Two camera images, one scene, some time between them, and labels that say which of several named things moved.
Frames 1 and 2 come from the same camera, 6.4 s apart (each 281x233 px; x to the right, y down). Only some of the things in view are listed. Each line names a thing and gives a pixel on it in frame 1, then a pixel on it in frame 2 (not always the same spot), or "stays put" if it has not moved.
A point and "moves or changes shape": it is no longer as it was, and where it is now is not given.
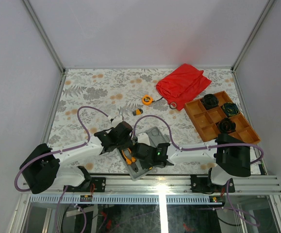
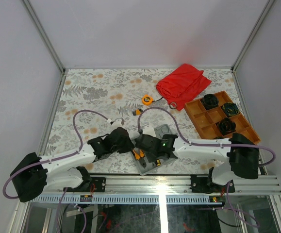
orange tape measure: (147, 100) stays put
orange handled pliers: (130, 160) moves or changes shape
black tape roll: (173, 105) stays put
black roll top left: (210, 101) stays put
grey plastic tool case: (150, 136) moves or changes shape
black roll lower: (226, 126) stays put
